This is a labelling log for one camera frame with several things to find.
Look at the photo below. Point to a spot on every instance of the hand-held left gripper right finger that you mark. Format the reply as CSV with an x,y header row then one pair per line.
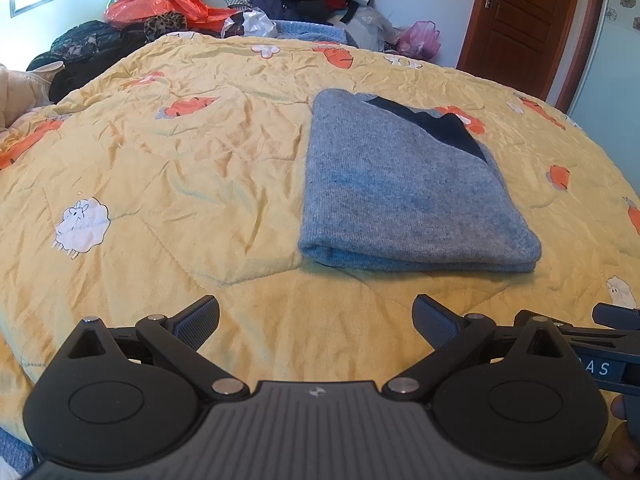
x,y
434,321

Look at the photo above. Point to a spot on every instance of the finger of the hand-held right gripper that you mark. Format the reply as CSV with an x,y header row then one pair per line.
x,y
617,316
600,335

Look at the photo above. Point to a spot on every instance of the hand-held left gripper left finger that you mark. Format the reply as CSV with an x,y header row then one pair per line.
x,y
197,320

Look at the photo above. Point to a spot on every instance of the grey sweater with navy sleeves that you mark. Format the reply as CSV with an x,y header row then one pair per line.
x,y
405,195

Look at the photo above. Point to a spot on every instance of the heap of black clothes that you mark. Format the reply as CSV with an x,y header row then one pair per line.
x,y
85,55

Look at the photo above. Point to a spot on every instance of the person's right hand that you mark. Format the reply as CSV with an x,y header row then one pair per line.
x,y
625,440

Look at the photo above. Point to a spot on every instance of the yellow printed quilt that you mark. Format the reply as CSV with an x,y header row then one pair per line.
x,y
175,185

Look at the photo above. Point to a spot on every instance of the blue cloth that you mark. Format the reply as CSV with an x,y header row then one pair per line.
x,y
15,452

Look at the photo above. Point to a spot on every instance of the pink plastic bag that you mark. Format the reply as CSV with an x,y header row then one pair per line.
x,y
420,40

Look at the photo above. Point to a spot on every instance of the beige cloth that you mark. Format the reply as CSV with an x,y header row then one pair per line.
x,y
22,92

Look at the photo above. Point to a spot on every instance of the leopard print cloth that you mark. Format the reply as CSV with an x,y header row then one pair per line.
x,y
165,24

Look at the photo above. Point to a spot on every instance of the grey plastic bag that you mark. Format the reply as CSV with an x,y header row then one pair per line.
x,y
372,27

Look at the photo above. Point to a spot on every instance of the white crumpled plastic bag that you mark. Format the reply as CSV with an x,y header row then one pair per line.
x,y
255,24

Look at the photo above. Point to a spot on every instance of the brown wooden door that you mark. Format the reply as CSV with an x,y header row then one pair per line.
x,y
525,25

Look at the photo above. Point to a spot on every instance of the light blue knit garment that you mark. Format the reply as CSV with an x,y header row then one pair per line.
x,y
315,34

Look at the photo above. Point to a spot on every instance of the orange plastic bag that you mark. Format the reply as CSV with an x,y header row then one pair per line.
x,y
160,5

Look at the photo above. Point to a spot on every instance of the houndstooth cloth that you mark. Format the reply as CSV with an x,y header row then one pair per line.
x,y
236,2

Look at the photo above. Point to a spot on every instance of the navy padded garment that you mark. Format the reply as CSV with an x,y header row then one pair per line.
x,y
285,5

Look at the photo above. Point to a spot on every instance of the brown wooden door frame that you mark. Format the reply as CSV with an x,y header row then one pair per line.
x,y
580,35

